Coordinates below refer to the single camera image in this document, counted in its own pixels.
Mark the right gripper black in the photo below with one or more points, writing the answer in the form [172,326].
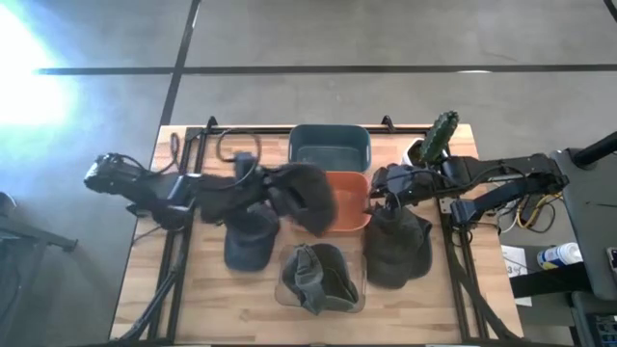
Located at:
[397,180]

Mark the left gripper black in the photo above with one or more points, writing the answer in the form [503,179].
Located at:
[249,171]

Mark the dark charcoal baseball cap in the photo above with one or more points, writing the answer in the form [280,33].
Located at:
[311,197]

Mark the dark brown baseball cap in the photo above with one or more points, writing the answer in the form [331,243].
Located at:
[393,250]

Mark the blue denim baseball cap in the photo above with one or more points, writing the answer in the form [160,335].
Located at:
[250,241]

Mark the olive green baseball cap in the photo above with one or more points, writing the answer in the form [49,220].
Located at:
[318,277]

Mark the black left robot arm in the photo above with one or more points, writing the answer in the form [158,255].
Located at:
[144,185]

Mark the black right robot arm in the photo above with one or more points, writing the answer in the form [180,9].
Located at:
[501,178]

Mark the orange plastic bin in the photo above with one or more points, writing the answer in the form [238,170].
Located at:
[352,202]

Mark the white hexagonal plant pot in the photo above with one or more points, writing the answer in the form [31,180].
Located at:
[412,153]

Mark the teal plastic bin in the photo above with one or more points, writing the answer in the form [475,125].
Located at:
[330,149]

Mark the green cactus plant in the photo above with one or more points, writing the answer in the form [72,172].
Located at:
[437,134]

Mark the clear plastic bin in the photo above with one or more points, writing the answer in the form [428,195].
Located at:
[284,296]

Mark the white paper sheet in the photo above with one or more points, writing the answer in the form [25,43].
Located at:
[516,262]

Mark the black shelf board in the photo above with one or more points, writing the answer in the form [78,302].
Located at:
[544,282]

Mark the white blue plastic bottle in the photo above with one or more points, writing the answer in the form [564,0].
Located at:
[559,255]

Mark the grey side desk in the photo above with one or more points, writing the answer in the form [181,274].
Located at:
[585,226]

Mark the black pole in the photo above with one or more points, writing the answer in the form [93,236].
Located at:
[595,150]

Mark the small remote device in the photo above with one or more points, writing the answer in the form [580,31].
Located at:
[612,258]

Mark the black floor stand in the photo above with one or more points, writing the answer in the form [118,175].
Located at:
[34,233]

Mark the black aluminium table frame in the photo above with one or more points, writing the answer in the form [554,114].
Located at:
[270,130]

